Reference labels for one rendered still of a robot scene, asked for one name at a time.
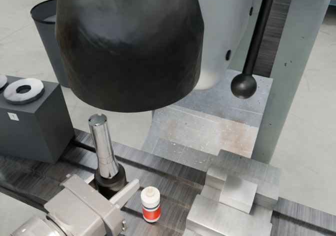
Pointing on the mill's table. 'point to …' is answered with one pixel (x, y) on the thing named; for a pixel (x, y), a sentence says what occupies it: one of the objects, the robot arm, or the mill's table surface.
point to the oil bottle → (151, 204)
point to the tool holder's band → (108, 184)
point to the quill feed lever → (254, 49)
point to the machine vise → (209, 187)
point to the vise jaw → (223, 220)
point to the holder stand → (33, 119)
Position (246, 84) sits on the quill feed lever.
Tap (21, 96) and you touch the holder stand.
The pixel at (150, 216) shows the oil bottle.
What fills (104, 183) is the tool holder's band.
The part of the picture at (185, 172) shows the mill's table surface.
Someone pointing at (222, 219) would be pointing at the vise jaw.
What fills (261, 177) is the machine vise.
